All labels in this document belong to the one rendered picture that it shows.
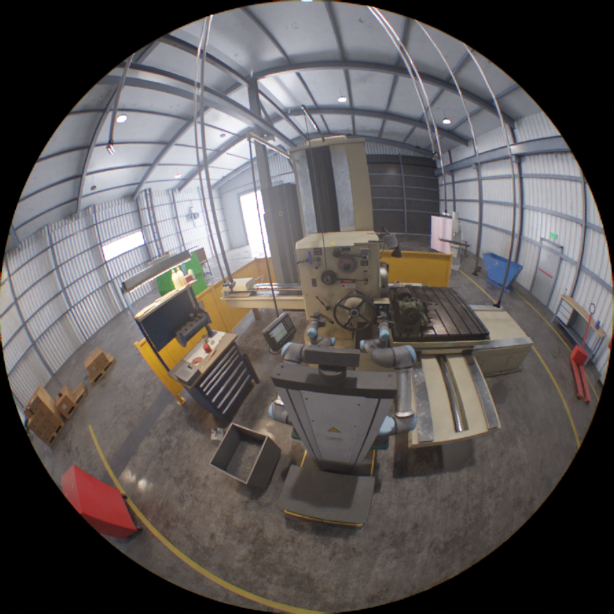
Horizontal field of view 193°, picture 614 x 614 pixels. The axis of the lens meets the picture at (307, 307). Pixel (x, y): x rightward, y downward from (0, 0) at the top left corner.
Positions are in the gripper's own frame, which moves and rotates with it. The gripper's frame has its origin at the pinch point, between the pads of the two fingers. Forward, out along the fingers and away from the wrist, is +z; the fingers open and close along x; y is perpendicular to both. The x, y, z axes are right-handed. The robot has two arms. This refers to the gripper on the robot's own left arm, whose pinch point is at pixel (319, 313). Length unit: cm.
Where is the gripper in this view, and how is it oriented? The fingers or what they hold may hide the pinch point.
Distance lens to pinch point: 171.2
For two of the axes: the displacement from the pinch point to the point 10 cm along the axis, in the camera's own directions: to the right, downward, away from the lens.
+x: 1.3, 8.6, 4.9
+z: 2.6, -5.1, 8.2
